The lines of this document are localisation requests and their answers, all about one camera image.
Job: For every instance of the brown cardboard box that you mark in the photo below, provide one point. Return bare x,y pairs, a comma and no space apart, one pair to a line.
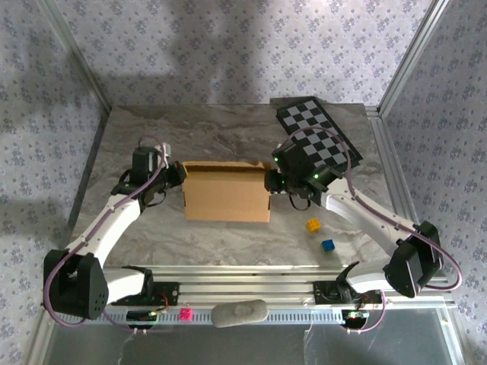
228,197

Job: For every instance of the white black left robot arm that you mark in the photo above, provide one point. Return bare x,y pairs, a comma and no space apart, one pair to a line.
110,224

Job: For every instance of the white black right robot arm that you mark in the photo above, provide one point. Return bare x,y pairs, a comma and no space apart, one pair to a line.
361,216

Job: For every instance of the yellow toy brick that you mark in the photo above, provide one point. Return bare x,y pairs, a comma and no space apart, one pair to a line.
313,225

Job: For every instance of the black grey checkerboard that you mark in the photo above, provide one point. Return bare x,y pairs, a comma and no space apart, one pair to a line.
300,114

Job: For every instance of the blue toy brick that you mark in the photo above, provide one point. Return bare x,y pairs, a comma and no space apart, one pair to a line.
328,246

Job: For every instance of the black left electronics board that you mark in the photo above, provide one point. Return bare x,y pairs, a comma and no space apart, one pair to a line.
139,316

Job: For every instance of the black electronics board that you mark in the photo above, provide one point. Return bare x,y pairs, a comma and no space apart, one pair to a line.
354,317
139,316

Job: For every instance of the pink toy brick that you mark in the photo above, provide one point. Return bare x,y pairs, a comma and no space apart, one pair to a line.
186,315

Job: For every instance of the grey oval stone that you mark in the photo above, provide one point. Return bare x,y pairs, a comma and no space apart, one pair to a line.
239,313

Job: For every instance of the black right electronics board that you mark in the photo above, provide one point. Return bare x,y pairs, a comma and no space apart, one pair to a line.
354,317

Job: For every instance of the grey reflective panel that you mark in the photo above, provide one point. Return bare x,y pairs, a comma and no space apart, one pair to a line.
228,346

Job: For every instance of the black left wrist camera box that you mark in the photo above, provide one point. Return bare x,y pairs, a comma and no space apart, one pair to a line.
180,173

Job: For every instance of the aluminium side rail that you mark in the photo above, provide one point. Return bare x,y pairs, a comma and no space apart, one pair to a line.
381,133

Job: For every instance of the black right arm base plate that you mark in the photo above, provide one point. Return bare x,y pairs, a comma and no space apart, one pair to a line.
323,294

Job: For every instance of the aluminium mounting rail frame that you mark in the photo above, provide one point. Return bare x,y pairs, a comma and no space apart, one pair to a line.
247,285

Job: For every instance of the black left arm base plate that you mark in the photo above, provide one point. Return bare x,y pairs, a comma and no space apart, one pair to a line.
171,292

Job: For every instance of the aluminium frame post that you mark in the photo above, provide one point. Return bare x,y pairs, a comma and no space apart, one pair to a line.
78,53
412,53

